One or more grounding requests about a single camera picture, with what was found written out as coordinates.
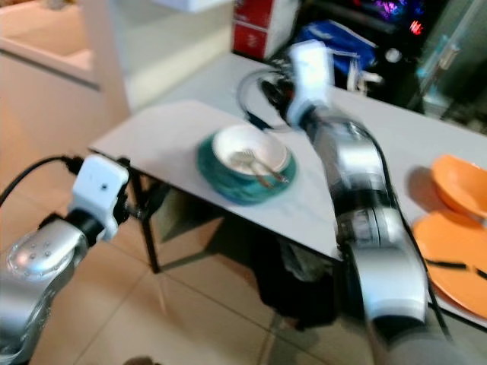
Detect orange plastic bowl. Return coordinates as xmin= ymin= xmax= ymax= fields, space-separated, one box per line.
xmin=429 ymin=154 xmax=487 ymax=223

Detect white counter cabinet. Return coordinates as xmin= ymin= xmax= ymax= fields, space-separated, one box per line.
xmin=0 ymin=6 xmax=103 ymax=160

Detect black metal table leg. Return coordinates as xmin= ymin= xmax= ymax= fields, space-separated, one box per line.
xmin=128 ymin=169 xmax=202 ymax=275

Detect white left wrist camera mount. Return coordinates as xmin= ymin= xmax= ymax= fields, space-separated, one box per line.
xmin=71 ymin=154 xmax=130 ymax=229

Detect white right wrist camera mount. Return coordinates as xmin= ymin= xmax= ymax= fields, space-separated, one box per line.
xmin=284 ymin=40 xmax=334 ymax=128

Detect orange plastic plate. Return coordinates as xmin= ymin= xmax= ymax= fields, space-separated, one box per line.
xmin=412 ymin=211 xmax=487 ymax=320

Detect red cardboard box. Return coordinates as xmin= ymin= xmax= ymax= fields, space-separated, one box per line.
xmin=231 ymin=0 xmax=302 ymax=60

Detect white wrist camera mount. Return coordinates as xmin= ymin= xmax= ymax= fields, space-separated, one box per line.
xmin=284 ymin=40 xmax=334 ymax=128
xmin=71 ymin=154 xmax=130 ymax=229

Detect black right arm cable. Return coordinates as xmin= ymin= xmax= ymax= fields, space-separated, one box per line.
xmin=237 ymin=68 xmax=290 ymax=132

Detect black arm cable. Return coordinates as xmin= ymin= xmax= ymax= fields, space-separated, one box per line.
xmin=237 ymin=68 xmax=290 ymax=132
xmin=0 ymin=154 xmax=81 ymax=208

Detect black computer case with lights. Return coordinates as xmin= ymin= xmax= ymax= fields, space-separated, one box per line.
xmin=297 ymin=0 xmax=487 ymax=115

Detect teal green plate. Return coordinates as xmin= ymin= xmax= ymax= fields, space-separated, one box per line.
xmin=196 ymin=131 xmax=298 ymax=207

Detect blue fabric bag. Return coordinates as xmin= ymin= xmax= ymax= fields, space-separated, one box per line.
xmin=297 ymin=21 xmax=379 ymax=77

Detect silver metal fork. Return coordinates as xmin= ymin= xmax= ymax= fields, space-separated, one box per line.
xmin=231 ymin=148 xmax=290 ymax=189

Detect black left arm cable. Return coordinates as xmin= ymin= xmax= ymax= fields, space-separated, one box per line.
xmin=0 ymin=154 xmax=81 ymax=208

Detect black plastic bag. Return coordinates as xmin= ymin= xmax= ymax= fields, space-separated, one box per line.
xmin=253 ymin=228 xmax=347 ymax=329

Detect white ceramic bowl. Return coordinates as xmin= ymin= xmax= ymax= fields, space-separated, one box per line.
xmin=212 ymin=124 xmax=289 ymax=178

